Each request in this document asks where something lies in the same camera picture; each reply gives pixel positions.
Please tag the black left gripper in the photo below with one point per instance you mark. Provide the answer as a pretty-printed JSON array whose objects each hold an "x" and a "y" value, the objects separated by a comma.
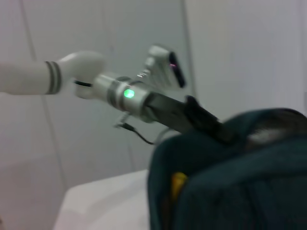
[{"x": 168, "y": 112}]

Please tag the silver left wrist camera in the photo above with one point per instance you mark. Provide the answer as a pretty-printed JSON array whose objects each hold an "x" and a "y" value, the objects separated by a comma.
[{"x": 165, "y": 69}]

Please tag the yellow banana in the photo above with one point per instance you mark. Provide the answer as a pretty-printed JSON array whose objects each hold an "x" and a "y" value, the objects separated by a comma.
[{"x": 178, "y": 185}]

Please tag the dark teal fabric lunch bag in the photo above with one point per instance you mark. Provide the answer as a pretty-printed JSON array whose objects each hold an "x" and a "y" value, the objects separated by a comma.
[{"x": 227, "y": 179}]

